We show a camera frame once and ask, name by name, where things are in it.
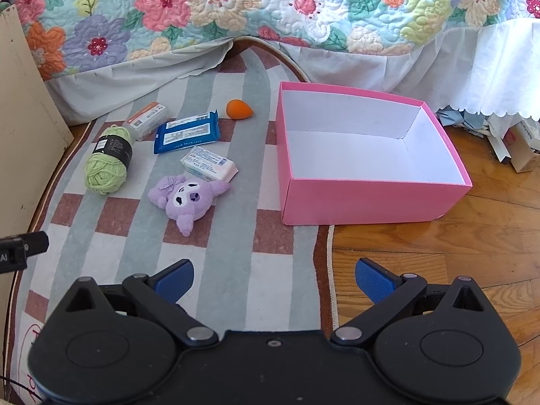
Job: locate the clear box with orange label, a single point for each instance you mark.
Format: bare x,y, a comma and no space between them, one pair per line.
147,120

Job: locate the checked grey and red rug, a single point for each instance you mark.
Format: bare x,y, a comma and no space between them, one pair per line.
236,219

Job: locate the pink cardboard box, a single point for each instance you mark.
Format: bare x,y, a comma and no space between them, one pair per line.
358,202

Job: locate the blue wet wipes pack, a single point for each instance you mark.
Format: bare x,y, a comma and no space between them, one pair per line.
187,133

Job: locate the orange makeup sponge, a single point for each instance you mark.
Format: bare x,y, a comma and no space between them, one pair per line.
238,109

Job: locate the green yarn ball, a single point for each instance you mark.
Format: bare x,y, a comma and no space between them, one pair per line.
105,168

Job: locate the cream wooden cabinet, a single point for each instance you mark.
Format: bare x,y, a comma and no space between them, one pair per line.
21,135

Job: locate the purple plush toy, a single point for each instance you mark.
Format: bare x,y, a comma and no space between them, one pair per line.
185,202

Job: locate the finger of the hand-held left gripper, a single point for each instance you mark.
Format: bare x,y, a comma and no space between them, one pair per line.
37,243

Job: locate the floral quilted bedspread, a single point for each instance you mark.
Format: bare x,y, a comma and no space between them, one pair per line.
253,0

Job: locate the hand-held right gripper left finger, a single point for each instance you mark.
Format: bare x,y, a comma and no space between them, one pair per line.
175,282

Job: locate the clutter under bed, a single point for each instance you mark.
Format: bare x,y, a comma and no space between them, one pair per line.
521,152

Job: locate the white bed skirt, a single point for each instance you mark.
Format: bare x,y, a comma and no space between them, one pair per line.
126,80

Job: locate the crumpled blue paper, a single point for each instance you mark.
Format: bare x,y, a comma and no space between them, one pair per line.
457,120

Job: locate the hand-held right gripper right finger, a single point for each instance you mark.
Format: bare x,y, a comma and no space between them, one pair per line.
372,280

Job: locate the white tissue pack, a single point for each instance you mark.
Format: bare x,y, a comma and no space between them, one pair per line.
209,164

